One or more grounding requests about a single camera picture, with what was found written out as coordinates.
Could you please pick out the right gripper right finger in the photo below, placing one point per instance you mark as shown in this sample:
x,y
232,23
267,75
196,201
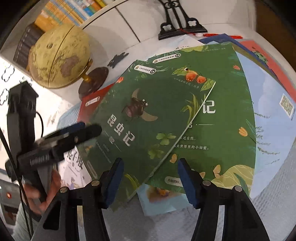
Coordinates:
x,y
189,182

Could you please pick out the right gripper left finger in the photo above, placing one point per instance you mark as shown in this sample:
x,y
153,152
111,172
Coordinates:
x,y
60,221

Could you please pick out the white rabbit hill book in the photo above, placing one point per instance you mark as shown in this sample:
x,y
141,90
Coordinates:
x,y
72,170

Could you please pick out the green insect book 03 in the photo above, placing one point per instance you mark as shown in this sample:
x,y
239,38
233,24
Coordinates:
x,y
220,143

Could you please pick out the green beetle insect book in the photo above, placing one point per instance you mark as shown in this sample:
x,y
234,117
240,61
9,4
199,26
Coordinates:
x,y
142,117

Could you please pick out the dark blue eagle book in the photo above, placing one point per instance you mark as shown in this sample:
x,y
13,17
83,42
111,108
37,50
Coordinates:
x,y
223,38

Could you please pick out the person left hand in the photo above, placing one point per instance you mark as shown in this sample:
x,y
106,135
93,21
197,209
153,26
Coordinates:
x,y
33,194

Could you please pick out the blue quilted table mat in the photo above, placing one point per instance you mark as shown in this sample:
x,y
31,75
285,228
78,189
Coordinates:
x,y
268,216

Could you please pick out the light blue bottom book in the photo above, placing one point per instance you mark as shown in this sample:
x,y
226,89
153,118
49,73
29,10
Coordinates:
x,y
155,201

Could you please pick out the red fairy tale book 01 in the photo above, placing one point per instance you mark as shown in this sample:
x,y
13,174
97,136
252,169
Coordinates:
x,y
90,103

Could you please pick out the antique yellow desk globe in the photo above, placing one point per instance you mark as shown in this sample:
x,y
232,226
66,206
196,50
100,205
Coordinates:
x,y
61,56

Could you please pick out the light blue back cover book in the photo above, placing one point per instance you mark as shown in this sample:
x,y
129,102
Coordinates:
x,y
274,113

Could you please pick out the small black metal ornament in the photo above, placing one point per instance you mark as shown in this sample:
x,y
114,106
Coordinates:
x,y
116,59

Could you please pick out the coral red book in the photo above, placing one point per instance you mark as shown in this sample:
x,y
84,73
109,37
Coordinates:
x,y
272,64

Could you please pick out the white book under pile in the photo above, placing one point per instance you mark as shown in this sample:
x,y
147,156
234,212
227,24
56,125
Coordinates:
x,y
173,44

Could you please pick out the round embroidered fan on stand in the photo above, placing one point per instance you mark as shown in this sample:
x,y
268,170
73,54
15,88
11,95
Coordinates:
x,y
177,21

